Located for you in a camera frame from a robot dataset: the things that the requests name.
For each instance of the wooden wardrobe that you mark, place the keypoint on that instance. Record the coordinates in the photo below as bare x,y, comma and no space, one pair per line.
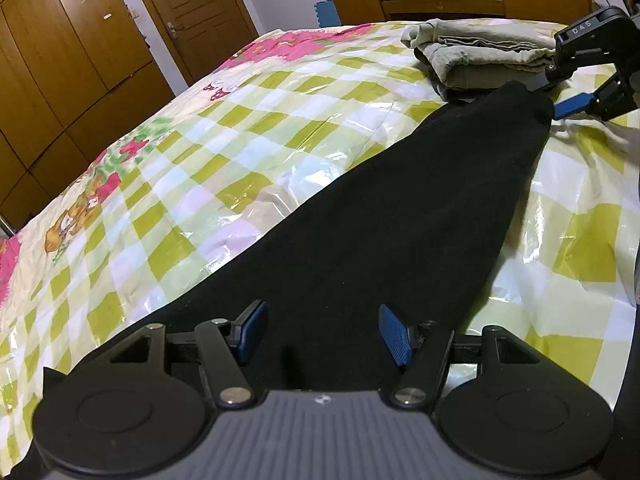
76,75

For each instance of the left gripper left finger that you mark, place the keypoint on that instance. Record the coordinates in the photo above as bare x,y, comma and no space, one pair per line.
224,347

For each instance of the checkered floral bed sheet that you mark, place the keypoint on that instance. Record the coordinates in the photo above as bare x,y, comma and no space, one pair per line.
180,195

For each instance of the wooden door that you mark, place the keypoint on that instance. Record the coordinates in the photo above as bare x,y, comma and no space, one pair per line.
202,34

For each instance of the black pants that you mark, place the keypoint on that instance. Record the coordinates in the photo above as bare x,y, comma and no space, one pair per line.
418,227

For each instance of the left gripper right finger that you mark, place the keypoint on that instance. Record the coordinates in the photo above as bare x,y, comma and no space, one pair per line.
422,351

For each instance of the blue foam mat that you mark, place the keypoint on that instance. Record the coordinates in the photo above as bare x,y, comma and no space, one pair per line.
326,14

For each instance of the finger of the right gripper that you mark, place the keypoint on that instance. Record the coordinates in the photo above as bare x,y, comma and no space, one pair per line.
541,82
618,96

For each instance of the folded grey pants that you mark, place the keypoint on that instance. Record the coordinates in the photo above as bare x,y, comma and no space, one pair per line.
463,55

